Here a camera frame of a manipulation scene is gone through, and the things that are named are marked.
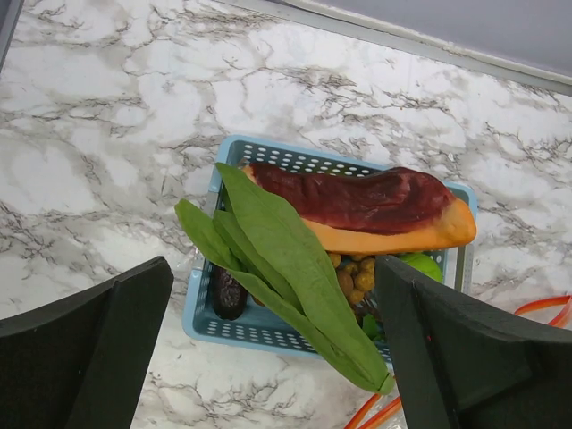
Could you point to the red and orange meat slab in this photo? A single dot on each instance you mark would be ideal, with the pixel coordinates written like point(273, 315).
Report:
point(395, 211)

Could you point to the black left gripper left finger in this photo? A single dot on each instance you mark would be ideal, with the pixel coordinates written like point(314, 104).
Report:
point(81, 361)

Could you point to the dark purple date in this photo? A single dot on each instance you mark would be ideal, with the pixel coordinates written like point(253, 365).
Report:
point(229, 298)

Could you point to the brown nugget cluster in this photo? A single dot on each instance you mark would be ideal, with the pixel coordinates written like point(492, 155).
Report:
point(355, 275)

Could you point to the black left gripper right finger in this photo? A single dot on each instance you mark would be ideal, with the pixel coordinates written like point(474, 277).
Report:
point(461, 363)

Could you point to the green wrinkled ball fruit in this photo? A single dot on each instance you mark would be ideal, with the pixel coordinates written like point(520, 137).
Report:
point(424, 264)

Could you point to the green leafy vegetable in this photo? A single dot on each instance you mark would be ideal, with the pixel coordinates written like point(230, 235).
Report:
point(265, 246)

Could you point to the light blue perforated plastic basket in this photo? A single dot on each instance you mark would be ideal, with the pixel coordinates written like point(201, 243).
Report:
point(258, 327)

